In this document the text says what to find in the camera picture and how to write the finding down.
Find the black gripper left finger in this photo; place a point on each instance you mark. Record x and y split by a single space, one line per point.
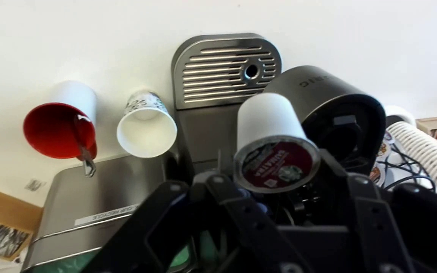
143 233

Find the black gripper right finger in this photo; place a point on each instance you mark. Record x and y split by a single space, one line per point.
371 228

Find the white maroon-lidded coffee pod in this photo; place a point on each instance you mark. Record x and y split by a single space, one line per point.
269 131

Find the black silver Keurig coffee maker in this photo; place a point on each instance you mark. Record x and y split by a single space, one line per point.
213 77

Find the stainless steel appliance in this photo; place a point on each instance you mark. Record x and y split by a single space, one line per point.
87 198

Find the metal spoon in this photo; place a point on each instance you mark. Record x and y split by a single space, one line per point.
89 165

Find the stack of white paper cups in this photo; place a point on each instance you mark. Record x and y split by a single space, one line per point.
432 153

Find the printed white paper cup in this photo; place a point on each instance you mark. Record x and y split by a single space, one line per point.
145 134

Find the white mug red interior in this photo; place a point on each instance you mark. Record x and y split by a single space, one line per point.
52 131

